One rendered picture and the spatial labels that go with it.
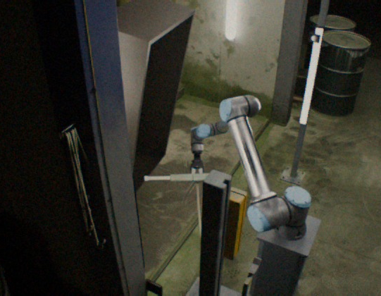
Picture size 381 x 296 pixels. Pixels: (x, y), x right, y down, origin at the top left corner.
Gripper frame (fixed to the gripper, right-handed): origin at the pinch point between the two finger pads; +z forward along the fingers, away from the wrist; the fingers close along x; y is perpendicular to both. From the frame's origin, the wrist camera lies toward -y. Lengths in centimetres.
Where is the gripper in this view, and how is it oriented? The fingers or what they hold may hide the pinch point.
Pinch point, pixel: (196, 179)
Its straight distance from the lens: 270.2
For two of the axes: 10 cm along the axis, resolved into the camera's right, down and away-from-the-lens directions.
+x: -10.0, 0.0, 0.0
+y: 0.0, 2.1, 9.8
